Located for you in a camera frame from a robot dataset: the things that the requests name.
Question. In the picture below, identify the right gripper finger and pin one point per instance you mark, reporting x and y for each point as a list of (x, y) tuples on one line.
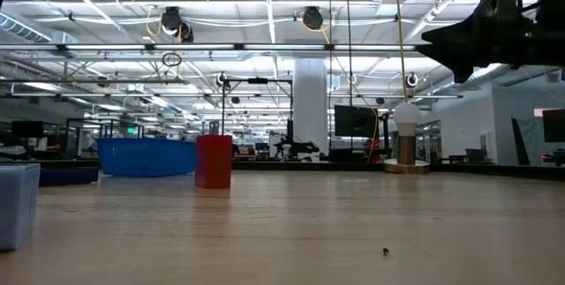
[(459, 47)]

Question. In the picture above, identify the red wall charger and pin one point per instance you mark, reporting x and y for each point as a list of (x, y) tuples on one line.
[(213, 161)]

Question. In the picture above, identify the light blue box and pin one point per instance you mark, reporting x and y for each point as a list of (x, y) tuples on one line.
[(17, 205)]

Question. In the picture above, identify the background black robot arm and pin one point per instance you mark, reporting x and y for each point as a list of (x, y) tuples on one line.
[(300, 147)]

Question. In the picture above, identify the black monitor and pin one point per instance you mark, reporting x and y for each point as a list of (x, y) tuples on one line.
[(26, 129), (554, 126), (355, 121)]

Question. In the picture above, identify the grey tarp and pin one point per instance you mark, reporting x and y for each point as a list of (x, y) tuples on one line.
[(536, 144)]

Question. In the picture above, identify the white bulb brass lamp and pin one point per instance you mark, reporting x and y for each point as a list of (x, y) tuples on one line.
[(406, 148)]

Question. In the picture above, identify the red object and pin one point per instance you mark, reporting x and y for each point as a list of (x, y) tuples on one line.
[(373, 150)]

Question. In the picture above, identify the white square column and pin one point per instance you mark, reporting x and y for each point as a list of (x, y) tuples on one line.
[(310, 108)]

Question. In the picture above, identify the blue plastic basket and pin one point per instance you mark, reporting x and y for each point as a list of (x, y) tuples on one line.
[(145, 157)]

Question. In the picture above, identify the black aluminium table frame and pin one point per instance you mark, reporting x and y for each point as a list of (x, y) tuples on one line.
[(309, 166)]

